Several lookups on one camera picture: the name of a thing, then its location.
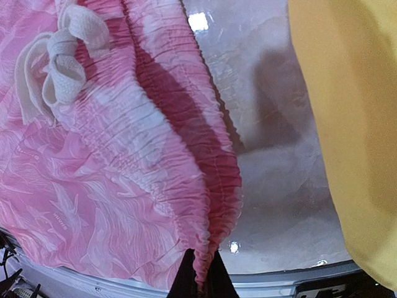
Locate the aluminium front rail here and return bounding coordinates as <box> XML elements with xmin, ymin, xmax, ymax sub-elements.
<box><xmin>1</xmin><ymin>229</ymin><xmax>380</xmax><ymax>297</ymax></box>

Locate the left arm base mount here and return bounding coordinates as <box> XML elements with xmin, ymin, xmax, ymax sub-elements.
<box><xmin>1</xmin><ymin>233</ymin><xmax>42</xmax><ymax>298</ymax></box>

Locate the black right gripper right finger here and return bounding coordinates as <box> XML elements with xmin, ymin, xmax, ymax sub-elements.
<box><xmin>205</xmin><ymin>251</ymin><xmax>239</xmax><ymax>298</ymax></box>

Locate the pink garment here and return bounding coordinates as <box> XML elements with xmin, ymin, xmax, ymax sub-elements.
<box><xmin>1</xmin><ymin>1</ymin><xmax>242</xmax><ymax>290</ymax></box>

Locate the yellow garment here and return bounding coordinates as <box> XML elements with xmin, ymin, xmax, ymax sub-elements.
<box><xmin>288</xmin><ymin>1</ymin><xmax>396</xmax><ymax>290</ymax></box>

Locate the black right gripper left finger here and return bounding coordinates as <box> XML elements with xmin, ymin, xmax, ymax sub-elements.
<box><xmin>167</xmin><ymin>249</ymin><xmax>198</xmax><ymax>298</ymax></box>

